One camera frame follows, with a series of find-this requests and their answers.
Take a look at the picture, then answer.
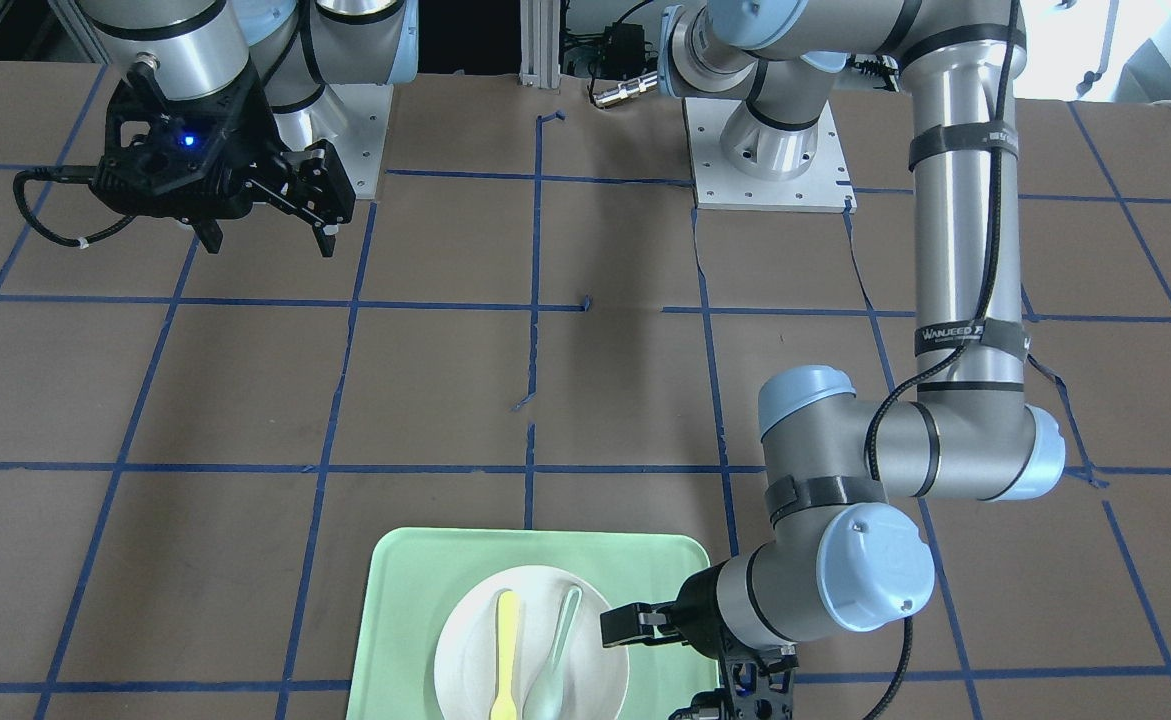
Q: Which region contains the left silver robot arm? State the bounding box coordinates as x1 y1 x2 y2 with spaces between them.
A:
600 1 1068 719

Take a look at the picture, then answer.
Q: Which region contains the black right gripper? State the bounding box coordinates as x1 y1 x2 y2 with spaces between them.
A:
90 76 356 258

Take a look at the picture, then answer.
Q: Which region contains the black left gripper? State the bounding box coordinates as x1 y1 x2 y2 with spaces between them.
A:
600 565 797 719

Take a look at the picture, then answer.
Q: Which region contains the mint green plastic spoon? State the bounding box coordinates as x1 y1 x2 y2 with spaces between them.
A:
522 584 582 719

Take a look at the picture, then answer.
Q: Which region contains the mint green tray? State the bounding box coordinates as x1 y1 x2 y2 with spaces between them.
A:
347 528 718 719

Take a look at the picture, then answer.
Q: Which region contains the black power adapter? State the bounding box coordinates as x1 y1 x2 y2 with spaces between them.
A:
600 23 646 78

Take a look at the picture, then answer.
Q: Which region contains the aluminium frame post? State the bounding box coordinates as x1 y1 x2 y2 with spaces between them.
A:
518 0 563 91

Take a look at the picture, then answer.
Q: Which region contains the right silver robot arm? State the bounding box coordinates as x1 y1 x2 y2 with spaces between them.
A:
78 1 420 258

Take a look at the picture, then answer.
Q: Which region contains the yellow plastic fork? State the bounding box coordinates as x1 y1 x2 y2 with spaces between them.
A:
488 589 522 720

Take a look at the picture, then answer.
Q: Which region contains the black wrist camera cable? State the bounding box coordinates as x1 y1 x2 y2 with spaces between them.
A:
13 169 136 249

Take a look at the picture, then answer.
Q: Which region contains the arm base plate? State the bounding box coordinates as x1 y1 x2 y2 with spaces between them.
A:
274 85 396 200
684 97 858 214

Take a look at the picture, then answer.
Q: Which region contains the white round plate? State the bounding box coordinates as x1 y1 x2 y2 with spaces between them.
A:
433 565 630 719

